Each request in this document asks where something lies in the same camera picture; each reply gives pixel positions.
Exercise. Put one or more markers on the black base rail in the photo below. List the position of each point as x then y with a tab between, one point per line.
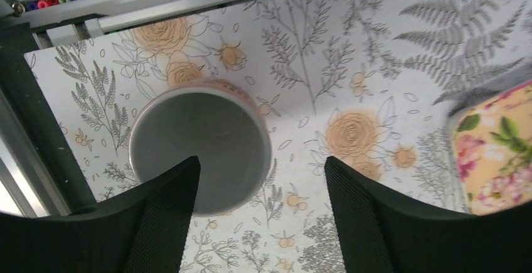
23	94

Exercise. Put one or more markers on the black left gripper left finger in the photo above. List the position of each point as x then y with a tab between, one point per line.
141	230

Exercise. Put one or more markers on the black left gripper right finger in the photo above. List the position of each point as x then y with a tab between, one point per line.
383	230

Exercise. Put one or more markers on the floral pastry tray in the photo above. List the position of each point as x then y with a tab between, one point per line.
490	143

